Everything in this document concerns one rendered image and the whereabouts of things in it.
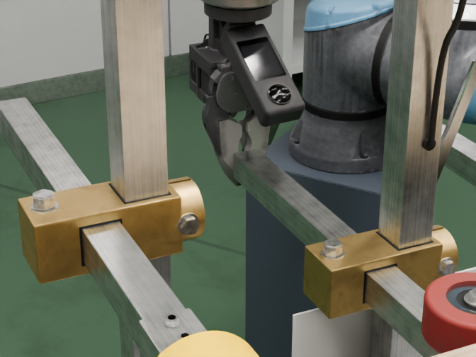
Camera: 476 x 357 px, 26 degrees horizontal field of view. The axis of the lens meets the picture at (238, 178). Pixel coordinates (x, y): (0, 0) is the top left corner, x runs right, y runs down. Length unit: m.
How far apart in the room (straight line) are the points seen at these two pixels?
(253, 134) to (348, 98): 0.55
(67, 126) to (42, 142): 2.54
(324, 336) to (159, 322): 0.35
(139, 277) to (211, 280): 1.84
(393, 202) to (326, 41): 0.75
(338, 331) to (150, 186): 0.29
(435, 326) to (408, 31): 0.24
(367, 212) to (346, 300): 0.75
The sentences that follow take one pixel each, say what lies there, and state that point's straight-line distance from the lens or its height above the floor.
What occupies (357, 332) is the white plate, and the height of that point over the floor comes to 0.76.
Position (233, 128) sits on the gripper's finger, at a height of 0.89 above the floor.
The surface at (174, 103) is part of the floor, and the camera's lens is 3.62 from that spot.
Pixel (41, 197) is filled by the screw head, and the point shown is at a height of 0.98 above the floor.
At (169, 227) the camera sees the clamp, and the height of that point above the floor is 0.95.
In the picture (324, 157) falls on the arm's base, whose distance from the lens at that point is 1.69.
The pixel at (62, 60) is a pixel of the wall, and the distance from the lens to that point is 3.66.
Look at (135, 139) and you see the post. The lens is 0.76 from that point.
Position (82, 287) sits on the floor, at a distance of 2.54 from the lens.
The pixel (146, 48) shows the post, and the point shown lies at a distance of 0.74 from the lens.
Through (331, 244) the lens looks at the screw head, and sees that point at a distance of 0.90.
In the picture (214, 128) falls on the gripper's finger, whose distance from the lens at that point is 1.10.
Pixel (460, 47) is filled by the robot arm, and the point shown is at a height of 0.84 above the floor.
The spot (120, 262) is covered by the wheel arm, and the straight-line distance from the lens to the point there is 0.72.
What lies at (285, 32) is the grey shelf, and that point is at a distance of 3.51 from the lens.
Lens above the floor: 1.32
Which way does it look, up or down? 26 degrees down
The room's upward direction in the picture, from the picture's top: straight up
